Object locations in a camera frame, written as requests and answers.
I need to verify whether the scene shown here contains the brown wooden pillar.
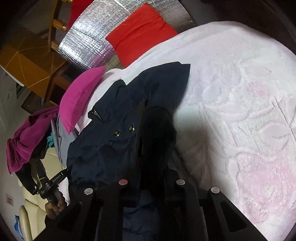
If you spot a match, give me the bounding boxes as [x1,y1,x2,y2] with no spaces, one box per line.
[1,25,71,104]

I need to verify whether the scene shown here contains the teal garment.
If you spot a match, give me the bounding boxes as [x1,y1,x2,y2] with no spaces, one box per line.
[47,133,55,149]

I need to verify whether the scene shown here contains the navy blue zip jacket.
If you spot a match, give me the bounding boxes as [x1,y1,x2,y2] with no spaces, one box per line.
[66,61,204,241]

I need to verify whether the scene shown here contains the white embossed bed cover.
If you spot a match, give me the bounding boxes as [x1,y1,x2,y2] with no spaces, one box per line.
[76,22,295,240]

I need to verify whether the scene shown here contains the cream leather sofa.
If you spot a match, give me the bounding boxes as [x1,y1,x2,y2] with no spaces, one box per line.
[18,148,63,240]

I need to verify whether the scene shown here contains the grey garment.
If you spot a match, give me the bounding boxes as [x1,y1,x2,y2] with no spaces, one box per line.
[51,116,77,168]

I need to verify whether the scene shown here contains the purple fleece garment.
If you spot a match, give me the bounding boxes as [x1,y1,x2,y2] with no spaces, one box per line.
[6,105,59,174]

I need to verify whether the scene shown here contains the red blanket on railing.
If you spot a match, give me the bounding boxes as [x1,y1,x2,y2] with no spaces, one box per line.
[67,0,93,30]

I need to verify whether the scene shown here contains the magenta pillow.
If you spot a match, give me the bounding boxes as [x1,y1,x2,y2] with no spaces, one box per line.
[59,66,106,134]

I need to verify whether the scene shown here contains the silver foil insulation panel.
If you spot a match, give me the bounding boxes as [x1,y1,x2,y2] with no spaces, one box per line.
[57,1,195,70]

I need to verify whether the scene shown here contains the red pillow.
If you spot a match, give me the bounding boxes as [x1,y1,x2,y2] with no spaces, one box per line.
[105,3,178,68]

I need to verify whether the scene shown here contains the person's left hand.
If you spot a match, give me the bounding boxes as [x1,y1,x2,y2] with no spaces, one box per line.
[45,192,67,220]

